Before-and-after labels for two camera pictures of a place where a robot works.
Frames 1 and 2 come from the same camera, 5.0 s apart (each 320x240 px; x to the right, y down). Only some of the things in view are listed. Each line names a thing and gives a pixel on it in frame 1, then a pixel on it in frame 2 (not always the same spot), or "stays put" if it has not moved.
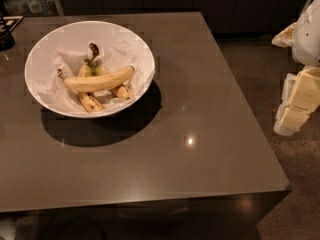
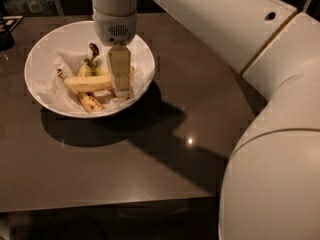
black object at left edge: (7, 24) stays put
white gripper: (308, 34) to (115, 30)
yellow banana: (92, 83) stays put
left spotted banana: (88, 100) stays put
